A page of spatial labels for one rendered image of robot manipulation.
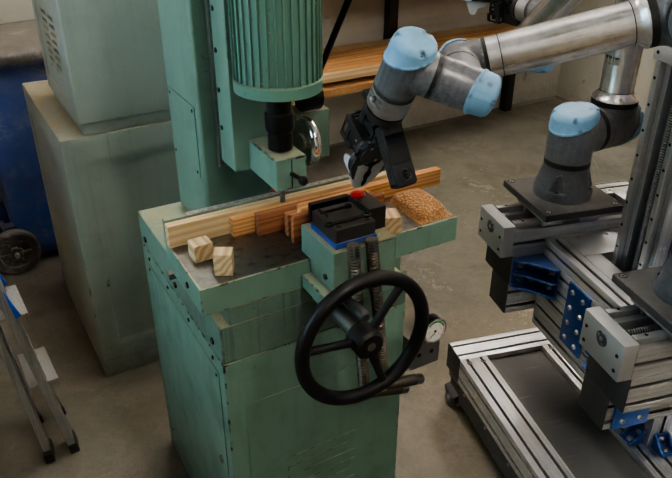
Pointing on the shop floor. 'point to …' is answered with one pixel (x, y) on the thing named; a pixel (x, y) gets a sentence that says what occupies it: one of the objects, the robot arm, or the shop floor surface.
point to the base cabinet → (269, 403)
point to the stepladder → (11, 311)
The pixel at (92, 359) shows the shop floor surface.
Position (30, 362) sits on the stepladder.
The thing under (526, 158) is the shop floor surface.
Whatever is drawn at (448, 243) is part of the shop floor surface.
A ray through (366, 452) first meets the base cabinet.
